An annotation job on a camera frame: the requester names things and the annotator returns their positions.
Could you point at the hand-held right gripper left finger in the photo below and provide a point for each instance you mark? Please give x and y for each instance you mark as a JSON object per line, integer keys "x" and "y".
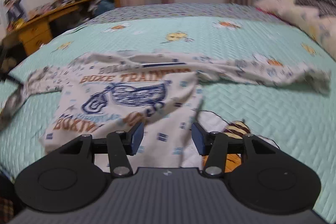
{"x": 137, "y": 138}

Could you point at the white printed long-sleeve shirt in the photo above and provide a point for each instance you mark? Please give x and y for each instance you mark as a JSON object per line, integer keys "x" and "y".
{"x": 126, "y": 98}

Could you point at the pink floral pillow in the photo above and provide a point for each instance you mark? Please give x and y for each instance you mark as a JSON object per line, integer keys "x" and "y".
{"x": 296, "y": 14}

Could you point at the wall poster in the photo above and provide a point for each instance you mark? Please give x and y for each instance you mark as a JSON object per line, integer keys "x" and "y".
{"x": 14, "y": 8}

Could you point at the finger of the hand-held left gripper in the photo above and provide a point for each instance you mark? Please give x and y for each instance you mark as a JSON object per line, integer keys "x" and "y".
{"x": 15, "y": 98}

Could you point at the purple floral bedsheet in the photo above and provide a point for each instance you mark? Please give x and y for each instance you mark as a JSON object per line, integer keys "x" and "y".
{"x": 183, "y": 10}

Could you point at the person's plaid clothing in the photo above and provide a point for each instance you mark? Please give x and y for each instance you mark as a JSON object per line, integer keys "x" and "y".
{"x": 5, "y": 211}

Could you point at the mint bee-print quilt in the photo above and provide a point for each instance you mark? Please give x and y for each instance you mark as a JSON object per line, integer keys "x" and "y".
{"x": 262, "y": 113}

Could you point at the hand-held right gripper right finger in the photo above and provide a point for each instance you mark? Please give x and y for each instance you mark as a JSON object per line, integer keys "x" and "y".
{"x": 198, "y": 138}

